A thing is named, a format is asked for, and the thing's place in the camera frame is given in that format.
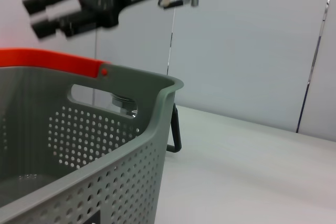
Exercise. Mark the grey perforated storage bin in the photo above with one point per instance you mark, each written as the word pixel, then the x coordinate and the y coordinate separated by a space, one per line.
pixel 118 182

